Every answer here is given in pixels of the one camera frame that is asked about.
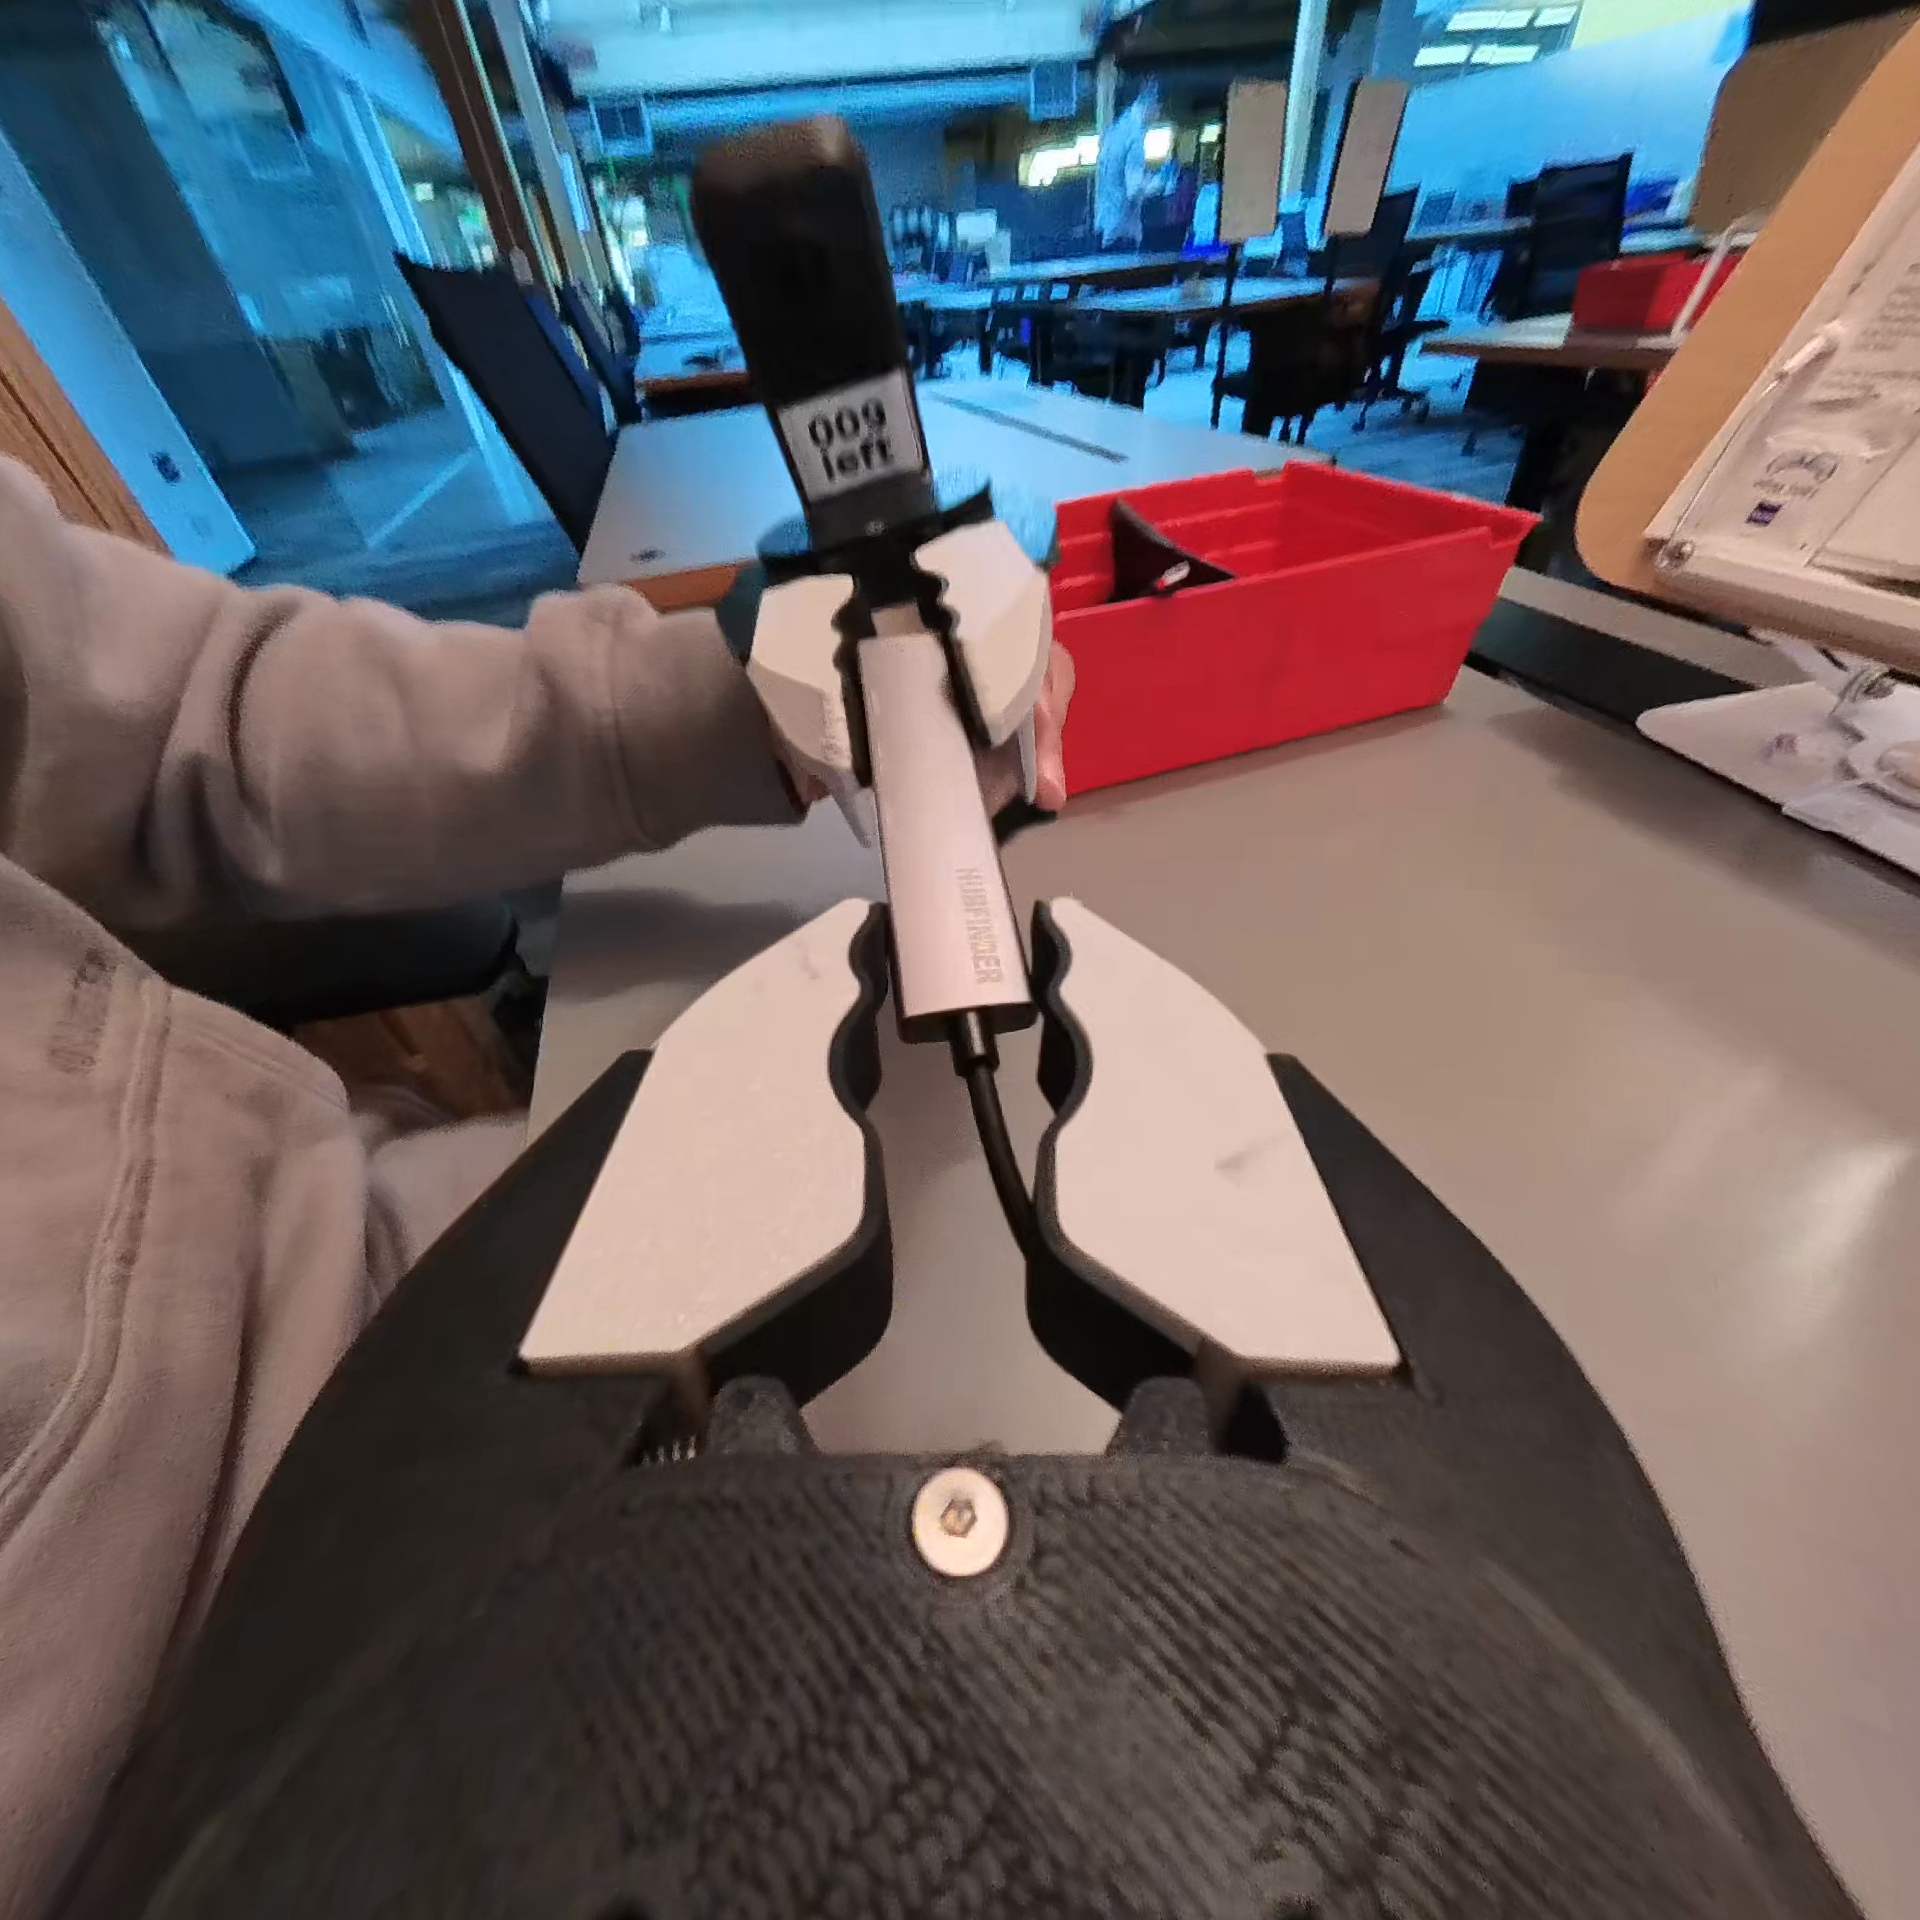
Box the wooden office desk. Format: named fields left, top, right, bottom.
left=1422, top=311, right=1695, bottom=513

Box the red plastic bin with divider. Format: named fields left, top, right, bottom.
left=1047, top=460, right=1545, bottom=799

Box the person's left forearm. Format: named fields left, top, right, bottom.
left=0, top=458, right=805, bottom=932

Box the black office chair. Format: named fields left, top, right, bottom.
left=1500, top=152, right=1637, bottom=325
left=1210, top=188, right=1433, bottom=436

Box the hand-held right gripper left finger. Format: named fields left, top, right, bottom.
left=513, top=897, right=903, bottom=1419

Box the black chair armrest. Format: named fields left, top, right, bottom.
left=141, top=897, right=519, bottom=1028

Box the white table with wooden edge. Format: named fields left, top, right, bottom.
left=576, top=376, right=1336, bottom=608

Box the grey usb hub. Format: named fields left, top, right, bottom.
left=852, top=621, right=1040, bottom=1041

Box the thick black hub cable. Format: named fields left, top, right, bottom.
left=944, top=1012, right=1052, bottom=1268

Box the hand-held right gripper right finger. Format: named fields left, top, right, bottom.
left=1024, top=897, right=1407, bottom=1419

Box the person's left hand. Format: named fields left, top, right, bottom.
left=1024, top=642, right=1078, bottom=816

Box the tan panel board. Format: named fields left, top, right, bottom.
left=1217, top=76, right=1296, bottom=249
left=1327, top=76, right=1415, bottom=242

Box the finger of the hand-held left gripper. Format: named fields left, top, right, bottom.
left=911, top=515, right=1056, bottom=811
left=742, top=575, right=885, bottom=856

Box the document stand with tan board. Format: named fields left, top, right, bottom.
left=1574, top=0, right=1920, bottom=875

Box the person's grey hoodie torso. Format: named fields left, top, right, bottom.
left=0, top=856, right=528, bottom=1920

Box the long dark desk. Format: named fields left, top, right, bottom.
left=914, top=269, right=1382, bottom=415

